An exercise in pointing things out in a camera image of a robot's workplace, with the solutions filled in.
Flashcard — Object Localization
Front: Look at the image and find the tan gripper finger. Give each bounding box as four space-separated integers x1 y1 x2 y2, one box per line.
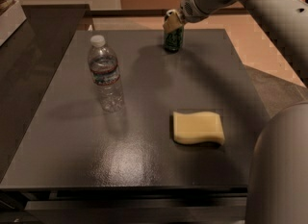
163 10 183 34

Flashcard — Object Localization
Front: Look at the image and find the green soda can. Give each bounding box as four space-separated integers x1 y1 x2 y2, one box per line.
164 25 184 53

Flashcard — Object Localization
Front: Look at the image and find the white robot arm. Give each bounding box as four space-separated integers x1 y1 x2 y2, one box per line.
164 0 308 224

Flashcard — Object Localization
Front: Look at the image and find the clear plastic water bottle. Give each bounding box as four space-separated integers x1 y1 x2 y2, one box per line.
88 35 124 112

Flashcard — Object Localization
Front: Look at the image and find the yellow sponge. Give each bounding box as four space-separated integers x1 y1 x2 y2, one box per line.
173 112 225 145

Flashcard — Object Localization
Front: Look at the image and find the white box with snacks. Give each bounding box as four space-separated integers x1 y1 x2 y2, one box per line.
0 0 26 46

